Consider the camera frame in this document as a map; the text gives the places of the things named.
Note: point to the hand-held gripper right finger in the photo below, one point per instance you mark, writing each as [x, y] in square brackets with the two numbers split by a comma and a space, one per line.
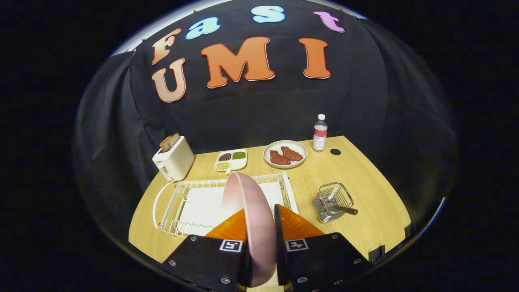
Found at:
[320, 259]

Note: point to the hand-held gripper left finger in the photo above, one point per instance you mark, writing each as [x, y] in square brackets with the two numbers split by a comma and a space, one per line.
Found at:
[202, 259]

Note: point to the pink plate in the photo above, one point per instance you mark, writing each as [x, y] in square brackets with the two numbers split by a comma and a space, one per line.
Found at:
[255, 219]

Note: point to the white divided condiment dish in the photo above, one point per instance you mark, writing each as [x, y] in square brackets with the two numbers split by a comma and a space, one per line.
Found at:
[231, 161]

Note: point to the white plate with meat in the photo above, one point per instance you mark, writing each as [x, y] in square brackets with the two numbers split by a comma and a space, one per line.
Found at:
[302, 149]

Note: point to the black table edge clamp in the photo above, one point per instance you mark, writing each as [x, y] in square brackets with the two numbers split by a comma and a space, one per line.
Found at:
[376, 253]
[410, 230]

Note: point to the white toaster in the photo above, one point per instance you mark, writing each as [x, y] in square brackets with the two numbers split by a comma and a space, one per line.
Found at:
[176, 160]

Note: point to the red meat piece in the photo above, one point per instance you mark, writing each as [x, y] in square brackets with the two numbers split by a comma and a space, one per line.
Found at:
[279, 158]
[292, 154]

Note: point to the toast slice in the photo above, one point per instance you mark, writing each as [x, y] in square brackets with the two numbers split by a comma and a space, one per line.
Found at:
[175, 139]
[165, 144]

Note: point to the clear bottle with red label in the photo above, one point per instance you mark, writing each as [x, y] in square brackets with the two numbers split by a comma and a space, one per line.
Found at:
[320, 134]

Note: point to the black backdrop cloth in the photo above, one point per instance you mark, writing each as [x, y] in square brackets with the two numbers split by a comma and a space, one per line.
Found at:
[263, 113]

